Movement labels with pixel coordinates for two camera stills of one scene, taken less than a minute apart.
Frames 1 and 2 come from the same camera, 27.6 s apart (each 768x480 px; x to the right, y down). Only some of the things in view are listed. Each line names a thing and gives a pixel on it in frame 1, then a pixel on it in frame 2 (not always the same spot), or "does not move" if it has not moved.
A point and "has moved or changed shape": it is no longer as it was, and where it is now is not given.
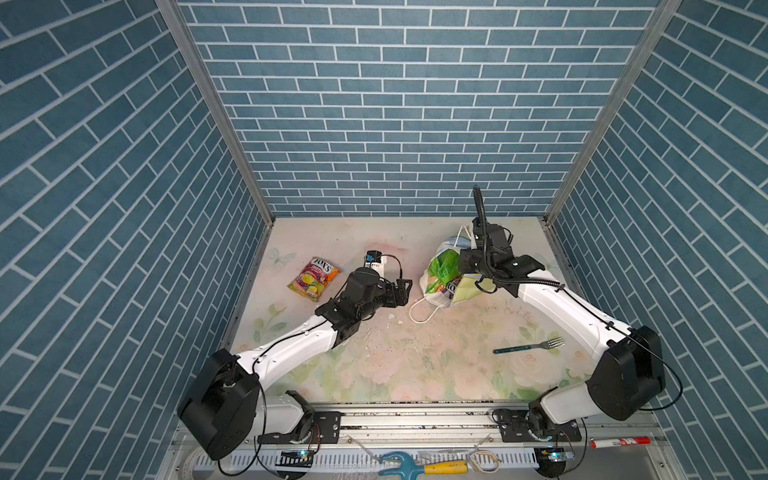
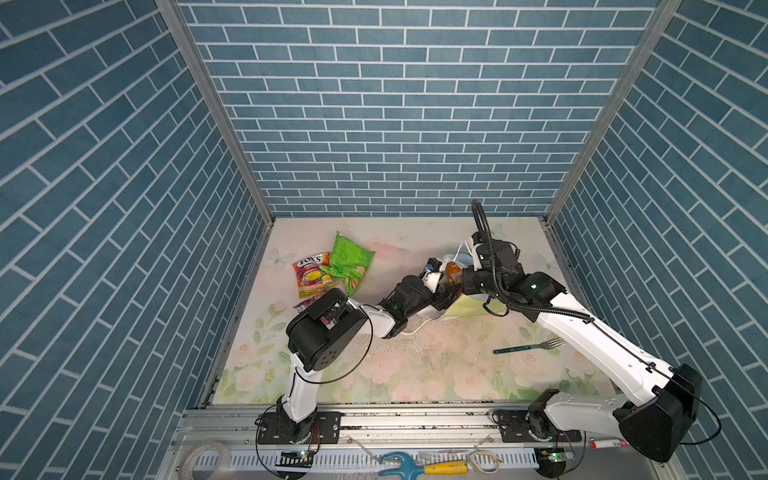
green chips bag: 443,268 to 348,263
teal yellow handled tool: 407,468 does not move
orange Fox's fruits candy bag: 312,277 has moved or changed shape
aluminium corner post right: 661,15 does not move
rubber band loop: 484,452 does not move
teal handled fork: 556,342 does not move
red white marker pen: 604,443 does not move
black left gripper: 402,296 to 439,300
